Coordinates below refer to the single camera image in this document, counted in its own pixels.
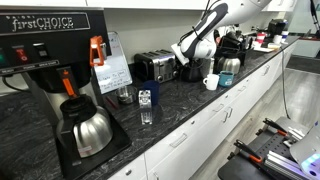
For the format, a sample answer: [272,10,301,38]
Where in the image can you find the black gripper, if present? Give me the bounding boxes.
[175,59,188,76]

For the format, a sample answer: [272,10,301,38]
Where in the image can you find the silver black toaster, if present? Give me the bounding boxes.
[133,48,181,84]

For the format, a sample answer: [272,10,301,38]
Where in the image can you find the black kettle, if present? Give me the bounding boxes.
[181,59,204,83]

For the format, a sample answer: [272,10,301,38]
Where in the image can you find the silver thermos bottle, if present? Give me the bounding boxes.
[201,57,216,80]

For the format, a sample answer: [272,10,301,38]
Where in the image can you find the white coffee mug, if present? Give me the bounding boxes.
[202,73,221,92]

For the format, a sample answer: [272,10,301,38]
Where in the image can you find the dark blue plastic cup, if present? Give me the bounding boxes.
[142,79,161,107]

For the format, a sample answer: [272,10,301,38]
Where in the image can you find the teal coffee mug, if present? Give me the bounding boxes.
[218,70,236,88]

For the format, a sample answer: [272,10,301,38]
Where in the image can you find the steel electric kettle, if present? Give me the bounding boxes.
[214,54,242,75]

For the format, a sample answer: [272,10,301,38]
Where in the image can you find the black condiment organizer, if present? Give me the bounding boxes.
[213,26,255,66]

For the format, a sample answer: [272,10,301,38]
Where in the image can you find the small glass jar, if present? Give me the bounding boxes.
[114,85,139,106]

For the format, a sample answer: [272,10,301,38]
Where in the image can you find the white handwritten sign board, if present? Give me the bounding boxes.
[92,31,134,95]

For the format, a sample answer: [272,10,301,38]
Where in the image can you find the white base cabinet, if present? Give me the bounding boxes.
[106,39,301,180]

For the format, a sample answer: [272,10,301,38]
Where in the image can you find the dark red marker pen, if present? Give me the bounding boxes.
[105,95,120,110]

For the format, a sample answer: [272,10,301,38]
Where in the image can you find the white upper cabinet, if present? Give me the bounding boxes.
[0,0,298,13]

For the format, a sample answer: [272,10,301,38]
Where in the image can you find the white paper napkins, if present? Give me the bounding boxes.
[252,46,276,54]

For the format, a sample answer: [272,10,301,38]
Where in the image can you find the red paper cup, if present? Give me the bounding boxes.
[256,32,267,45]

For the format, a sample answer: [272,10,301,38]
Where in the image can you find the white paper cup stack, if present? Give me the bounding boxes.
[272,33,283,45]

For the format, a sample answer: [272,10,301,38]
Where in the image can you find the small black coffee maker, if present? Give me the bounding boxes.
[267,18,289,39]

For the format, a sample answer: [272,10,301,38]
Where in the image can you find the stainless steel coffee carafe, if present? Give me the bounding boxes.
[55,93,115,160]

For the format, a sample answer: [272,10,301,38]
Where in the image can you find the black robot cart platform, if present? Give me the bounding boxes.
[217,115,320,180]

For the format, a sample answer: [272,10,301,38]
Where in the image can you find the black firstchoice coffee machine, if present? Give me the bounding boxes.
[0,7,133,180]

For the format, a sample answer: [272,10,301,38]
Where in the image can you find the aluminium extrusion bars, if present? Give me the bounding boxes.
[264,125,312,180]

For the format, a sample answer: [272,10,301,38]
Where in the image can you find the white device blue light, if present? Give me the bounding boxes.
[288,119,320,180]

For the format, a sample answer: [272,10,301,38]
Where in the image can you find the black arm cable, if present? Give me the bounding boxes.
[177,0,215,46]

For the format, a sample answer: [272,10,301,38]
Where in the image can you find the thin hanging black cable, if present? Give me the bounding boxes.
[281,49,292,122]

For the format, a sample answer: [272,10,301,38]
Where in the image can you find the black clamp orange handle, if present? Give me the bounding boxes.
[232,138,265,165]
[262,117,290,138]

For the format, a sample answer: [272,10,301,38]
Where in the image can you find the black power cord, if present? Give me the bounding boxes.
[1,75,33,95]

